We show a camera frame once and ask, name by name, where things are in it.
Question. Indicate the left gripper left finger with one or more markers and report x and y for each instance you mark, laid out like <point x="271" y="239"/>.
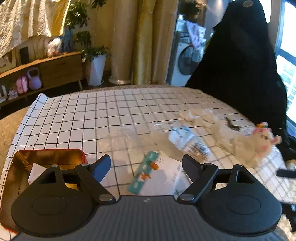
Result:
<point x="90" y="177"/>

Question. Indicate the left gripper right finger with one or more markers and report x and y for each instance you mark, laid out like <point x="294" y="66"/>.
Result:
<point x="201" y="175"/>

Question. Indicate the white face mask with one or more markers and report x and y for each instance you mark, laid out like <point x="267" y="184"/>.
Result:
<point x="176" y="140"/>

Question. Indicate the clear plastic bag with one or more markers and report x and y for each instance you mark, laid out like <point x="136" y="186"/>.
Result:
<point x="132" y="139"/>

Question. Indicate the white paper in tin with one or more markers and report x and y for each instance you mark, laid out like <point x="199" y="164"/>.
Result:
<point x="36" y="171"/>

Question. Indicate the pink white plush toy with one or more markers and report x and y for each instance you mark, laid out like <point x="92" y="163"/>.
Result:
<point x="252" y="149"/>

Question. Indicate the cream cloth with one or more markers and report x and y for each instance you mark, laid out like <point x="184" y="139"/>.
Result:
<point x="199" y="117"/>

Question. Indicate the dark scrunchie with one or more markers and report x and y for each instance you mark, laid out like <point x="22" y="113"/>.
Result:
<point x="231" y="125"/>

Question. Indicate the white black grid tablecloth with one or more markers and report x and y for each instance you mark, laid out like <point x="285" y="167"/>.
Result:
<point x="118" y="122"/>

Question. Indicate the red metal tin box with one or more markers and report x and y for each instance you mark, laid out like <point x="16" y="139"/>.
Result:
<point x="26" y="166"/>

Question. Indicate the white plant pot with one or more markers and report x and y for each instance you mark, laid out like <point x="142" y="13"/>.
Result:
<point x="96" y="70"/>

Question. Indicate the purple kettlebell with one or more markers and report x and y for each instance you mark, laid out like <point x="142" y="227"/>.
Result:
<point x="35" y="82"/>

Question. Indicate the pink small case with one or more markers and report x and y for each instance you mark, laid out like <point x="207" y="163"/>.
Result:
<point x="22" y="84"/>

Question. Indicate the wooden sideboard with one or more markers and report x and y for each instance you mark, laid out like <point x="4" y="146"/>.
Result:
<point x="54" y="72"/>

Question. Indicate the washing machine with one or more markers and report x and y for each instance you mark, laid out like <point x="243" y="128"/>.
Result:
<point x="187" y="52"/>

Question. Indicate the small plush on sideboard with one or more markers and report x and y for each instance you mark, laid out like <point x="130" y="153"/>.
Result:
<point x="54" y="47"/>

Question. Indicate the beige curtain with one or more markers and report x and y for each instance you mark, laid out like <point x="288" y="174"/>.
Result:
<point x="142" y="40"/>

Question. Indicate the green potted plant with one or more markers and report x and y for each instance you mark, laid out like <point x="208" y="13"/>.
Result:
<point x="77" y="17"/>

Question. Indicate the patterned hanging cloth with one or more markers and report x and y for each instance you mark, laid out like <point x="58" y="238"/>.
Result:
<point x="21" y="20"/>

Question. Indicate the picture frame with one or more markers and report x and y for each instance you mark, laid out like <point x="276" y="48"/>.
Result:
<point x="8" y="61"/>

